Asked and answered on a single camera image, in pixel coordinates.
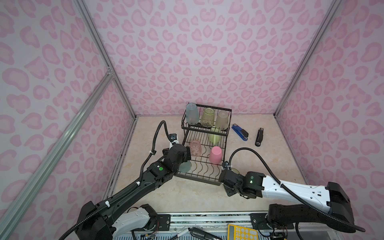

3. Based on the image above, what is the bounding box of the pink transparent cup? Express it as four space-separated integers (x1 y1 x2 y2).
190 140 203 157

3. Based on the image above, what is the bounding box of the solid pink plastic cup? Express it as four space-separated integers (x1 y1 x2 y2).
209 146 223 165

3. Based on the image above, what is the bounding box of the teal textured plastic cup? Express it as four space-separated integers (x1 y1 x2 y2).
186 103 199 126

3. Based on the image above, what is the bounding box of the white mug green handle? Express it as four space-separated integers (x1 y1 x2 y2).
209 127 222 146

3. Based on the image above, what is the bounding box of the light green transparent cup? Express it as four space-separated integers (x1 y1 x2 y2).
201 108 215 128

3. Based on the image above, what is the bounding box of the pale green frosted cup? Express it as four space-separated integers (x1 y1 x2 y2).
215 110 230 131

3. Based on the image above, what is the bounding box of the bright green transparent cup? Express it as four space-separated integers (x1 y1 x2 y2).
232 168 240 174

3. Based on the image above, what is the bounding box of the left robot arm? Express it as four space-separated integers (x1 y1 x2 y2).
75 144 191 240

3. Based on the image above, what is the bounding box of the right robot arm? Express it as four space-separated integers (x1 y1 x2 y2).
219 170 358 233

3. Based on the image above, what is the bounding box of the yellow calculator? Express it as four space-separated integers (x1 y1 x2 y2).
227 224 259 240

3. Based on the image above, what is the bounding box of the blue stapler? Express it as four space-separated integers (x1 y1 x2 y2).
232 124 249 141

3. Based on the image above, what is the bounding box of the black marker pen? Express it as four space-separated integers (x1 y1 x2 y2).
167 227 223 240

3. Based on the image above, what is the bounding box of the black wire dish rack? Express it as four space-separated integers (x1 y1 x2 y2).
177 103 232 186

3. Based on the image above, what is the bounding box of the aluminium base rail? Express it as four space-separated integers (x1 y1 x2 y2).
79 209 344 240

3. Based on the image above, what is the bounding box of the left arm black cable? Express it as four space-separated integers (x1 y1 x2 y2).
139 120 172 178

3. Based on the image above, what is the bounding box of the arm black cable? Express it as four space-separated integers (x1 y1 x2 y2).
139 120 172 178
228 147 366 233

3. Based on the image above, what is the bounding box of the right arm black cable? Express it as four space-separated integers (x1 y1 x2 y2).
228 147 366 233

